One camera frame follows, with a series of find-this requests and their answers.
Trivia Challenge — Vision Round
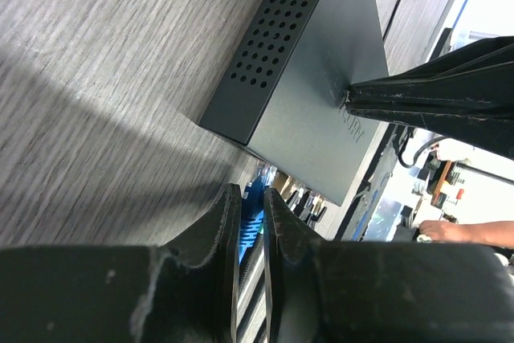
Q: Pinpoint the black network switch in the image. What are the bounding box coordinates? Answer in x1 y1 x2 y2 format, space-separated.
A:
199 0 388 205

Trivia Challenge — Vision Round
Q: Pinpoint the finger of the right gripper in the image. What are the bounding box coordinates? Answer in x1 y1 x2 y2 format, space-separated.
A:
345 96 513 158
348 36 513 98

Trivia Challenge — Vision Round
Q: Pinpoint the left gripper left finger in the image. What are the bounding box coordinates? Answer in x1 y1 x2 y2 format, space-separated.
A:
1 184 242 342

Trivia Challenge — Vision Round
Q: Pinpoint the blue ethernet cable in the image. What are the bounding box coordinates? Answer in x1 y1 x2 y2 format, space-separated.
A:
236 182 268 266

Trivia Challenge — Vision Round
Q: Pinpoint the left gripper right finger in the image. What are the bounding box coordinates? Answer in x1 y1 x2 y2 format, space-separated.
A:
263 189 513 342

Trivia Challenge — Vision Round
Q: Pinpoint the person hand in background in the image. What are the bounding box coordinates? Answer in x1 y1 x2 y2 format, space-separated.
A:
419 220 469 243

